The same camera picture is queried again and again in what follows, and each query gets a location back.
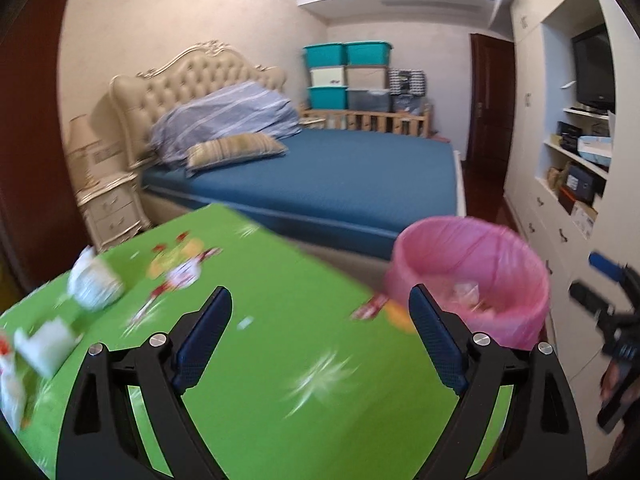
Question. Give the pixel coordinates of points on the brown wooden door panel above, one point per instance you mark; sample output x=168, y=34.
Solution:
x=35, y=185

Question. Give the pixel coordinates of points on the dark wooden room door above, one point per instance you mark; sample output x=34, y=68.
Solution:
x=492, y=120

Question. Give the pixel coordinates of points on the wooden crib rail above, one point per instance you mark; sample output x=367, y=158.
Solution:
x=370, y=122

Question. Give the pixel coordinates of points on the red and white foam net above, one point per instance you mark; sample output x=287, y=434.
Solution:
x=3, y=347

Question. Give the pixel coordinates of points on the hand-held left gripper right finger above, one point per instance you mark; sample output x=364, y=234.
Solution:
x=440, y=345

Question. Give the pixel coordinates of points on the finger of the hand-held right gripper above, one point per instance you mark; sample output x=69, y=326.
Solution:
x=605, y=265
x=592, y=302

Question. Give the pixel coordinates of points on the teal storage box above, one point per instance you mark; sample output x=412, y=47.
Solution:
x=367, y=54
x=325, y=56
x=327, y=97

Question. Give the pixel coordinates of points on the white foam block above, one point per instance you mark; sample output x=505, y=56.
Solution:
x=47, y=345

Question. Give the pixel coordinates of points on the grey clear storage box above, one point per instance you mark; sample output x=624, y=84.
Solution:
x=368, y=100

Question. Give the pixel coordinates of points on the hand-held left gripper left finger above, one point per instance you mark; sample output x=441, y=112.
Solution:
x=200, y=345

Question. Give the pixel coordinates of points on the grey striped duvet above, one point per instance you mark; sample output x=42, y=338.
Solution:
x=225, y=115

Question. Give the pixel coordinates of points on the houndstooth fabric bag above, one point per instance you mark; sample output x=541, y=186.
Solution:
x=407, y=82

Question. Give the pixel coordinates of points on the white storage box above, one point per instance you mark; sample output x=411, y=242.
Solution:
x=327, y=76

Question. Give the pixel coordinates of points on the white built-in wardrobe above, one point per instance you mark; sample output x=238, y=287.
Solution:
x=530, y=160

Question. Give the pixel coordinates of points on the black television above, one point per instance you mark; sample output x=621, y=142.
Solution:
x=592, y=67

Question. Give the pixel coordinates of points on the light blue box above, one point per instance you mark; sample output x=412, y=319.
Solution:
x=595, y=149

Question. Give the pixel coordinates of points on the long white tissue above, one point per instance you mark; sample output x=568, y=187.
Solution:
x=12, y=395

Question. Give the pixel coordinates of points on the blue bed mattress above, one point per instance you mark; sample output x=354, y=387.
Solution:
x=340, y=180

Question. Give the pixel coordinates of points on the pink lined trash bin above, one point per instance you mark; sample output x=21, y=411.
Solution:
x=500, y=260

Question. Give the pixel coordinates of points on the beige bedside lamp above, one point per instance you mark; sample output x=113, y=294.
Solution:
x=80, y=140

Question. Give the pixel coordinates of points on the black safe box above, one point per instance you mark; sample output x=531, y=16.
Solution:
x=582, y=182

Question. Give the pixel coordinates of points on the brown striped pillow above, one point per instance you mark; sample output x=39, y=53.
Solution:
x=235, y=150

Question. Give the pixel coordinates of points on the beige tufted headboard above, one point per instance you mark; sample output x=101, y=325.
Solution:
x=200, y=75

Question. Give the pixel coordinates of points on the person's right hand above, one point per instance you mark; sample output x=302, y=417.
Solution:
x=609, y=385

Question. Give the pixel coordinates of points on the cream nightstand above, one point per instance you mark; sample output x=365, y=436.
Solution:
x=112, y=215

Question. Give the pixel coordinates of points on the beige storage box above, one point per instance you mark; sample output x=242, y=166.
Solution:
x=367, y=77

